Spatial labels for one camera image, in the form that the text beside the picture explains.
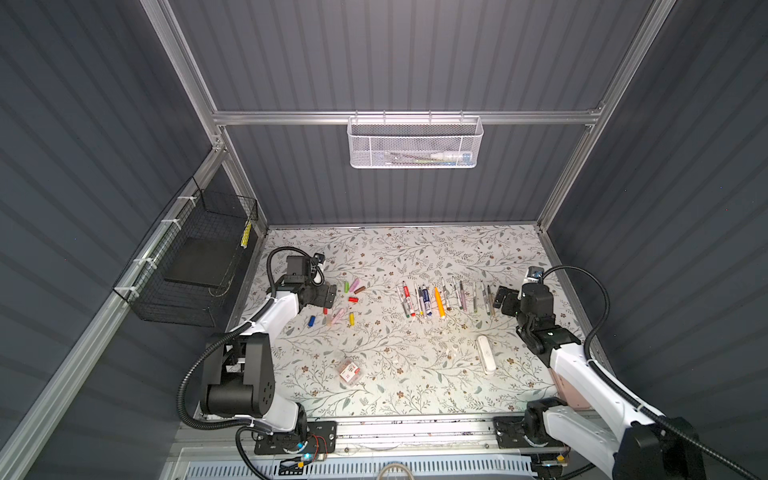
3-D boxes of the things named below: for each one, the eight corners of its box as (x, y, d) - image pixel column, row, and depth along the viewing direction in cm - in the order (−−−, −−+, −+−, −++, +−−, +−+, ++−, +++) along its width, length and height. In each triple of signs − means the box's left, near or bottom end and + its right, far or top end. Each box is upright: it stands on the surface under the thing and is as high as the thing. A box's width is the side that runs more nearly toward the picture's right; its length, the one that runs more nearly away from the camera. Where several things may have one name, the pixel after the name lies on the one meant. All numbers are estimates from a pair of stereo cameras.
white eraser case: (482, 373, 85) (485, 369, 83) (475, 340, 92) (478, 335, 89) (493, 373, 85) (497, 369, 83) (486, 340, 92) (489, 335, 89)
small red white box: (335, 374, 86) (334, 371, 83) (347, 359, 88) (346, 356, 86) (352, 387, 83) (351, 384, 81) (363, 372, 86) (362, 368, 84)
